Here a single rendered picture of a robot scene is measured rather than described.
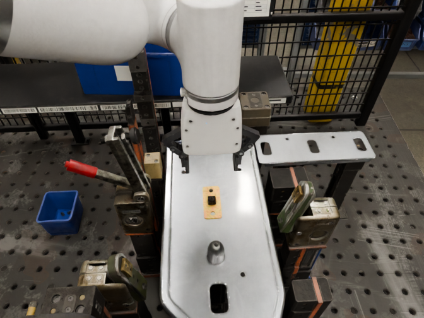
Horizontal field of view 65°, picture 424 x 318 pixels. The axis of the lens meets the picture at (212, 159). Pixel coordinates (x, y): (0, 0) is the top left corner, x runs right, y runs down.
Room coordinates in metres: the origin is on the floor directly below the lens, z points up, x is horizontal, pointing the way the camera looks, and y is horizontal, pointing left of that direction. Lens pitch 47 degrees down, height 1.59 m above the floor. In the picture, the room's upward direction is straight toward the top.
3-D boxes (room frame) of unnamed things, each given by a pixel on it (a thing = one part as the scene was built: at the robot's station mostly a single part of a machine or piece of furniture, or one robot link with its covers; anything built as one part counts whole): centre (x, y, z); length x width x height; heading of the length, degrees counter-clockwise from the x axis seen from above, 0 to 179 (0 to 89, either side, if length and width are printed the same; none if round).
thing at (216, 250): (0.29, -0.01, 1.02); 0.03 x 0.03 x 0.07
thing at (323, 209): (0.37, -0.21, 0.87); 0.12 x 0.09 x 0.35; 94
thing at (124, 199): (0.41, 0.17, 0.88); 0.07 x 0.06 x 0.35; 94
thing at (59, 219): (0.55, 0.45, 0.74); 0.11 x 0.10 x 0.09; 4
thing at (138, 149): (0.51, 0.16, 0.95); 0.03 x 0.01 x 0.50; 4
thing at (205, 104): (0.42, 0.00, 1.29); 0.09 x 0.08 x 0.03; 94
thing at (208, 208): (0.42, 0.00, 1.01); 0.08 x 0.04 x 0.01; 4
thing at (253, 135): (0.42, -0.05, 1.20); 0.08 x 0.01 x 0.06; 94
